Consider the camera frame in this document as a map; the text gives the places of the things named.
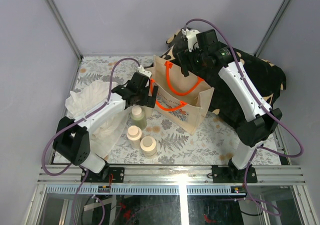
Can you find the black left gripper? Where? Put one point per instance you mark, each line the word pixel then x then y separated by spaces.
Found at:
pixel 149 100

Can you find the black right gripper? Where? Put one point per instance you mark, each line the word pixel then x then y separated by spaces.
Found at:
pixel 186 56

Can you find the beige canvas tote bag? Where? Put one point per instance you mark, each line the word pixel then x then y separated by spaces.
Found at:
pixel 184 100

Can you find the cream bottle wooden cap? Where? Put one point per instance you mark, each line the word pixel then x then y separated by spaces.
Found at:
pixel 134 135
pixel 148 111

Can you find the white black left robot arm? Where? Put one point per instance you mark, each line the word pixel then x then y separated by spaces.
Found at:
pixel 72 139

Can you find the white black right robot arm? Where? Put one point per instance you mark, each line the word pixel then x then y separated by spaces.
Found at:
pixel 261 118

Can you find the green bottle wooden cap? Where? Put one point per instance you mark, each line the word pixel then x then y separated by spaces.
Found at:
pixel 138 117

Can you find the cream bottle wooden cap front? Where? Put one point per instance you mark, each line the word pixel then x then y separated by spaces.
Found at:
pixel 134 135

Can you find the wide cream jar wooden lid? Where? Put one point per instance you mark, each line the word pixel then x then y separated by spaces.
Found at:
pixel 148 146

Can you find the white crumpled cloth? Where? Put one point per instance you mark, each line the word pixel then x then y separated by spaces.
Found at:
pixel 108 134

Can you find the floral patterned table cloth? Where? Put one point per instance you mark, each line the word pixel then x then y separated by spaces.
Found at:
pixel 213 143

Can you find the black plush flower pillow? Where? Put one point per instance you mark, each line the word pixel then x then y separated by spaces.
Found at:
pixel 268 79

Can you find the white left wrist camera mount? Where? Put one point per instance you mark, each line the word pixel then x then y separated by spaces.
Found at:
pixel 140 69

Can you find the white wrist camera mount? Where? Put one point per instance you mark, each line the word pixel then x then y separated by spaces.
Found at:
pixel 140 69
pixel 191 37

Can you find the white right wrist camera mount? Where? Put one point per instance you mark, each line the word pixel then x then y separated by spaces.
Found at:
pixel 191 37

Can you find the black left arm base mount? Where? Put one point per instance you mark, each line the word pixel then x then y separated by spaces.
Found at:
pixel 109 174

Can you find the aluminium corner frame post left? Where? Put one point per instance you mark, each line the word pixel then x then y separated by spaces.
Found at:
pixel 64 29

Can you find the aluminium corner frame post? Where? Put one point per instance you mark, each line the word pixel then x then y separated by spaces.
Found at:
pixel 272 27
pixel 64 29

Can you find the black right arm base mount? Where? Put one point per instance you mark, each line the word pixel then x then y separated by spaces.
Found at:
pixel 230 174

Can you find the aluminium front rail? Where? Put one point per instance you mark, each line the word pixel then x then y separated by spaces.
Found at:
pixel 145 174

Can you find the aluminium corner frame post right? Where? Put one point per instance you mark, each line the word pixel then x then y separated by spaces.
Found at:
pixel 272 27

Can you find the grey slotted cable duct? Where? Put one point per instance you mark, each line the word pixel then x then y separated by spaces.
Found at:
pixel 212 190

